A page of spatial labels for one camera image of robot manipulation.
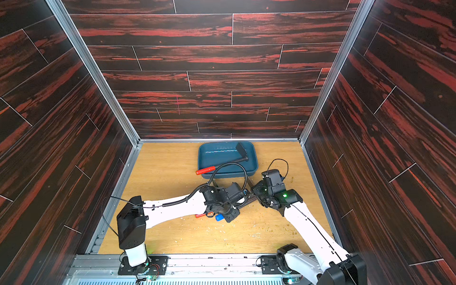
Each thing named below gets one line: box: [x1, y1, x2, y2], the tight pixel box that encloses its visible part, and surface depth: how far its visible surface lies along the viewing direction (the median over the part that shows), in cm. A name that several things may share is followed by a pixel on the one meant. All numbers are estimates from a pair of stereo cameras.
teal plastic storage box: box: [196, 141, 259, 179], surface depth 113 cm
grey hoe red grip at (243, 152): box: [195, 141, 249, 175], surface depth 110 cm
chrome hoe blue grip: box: [215, 213, 225, 222], surface depth 74 cm
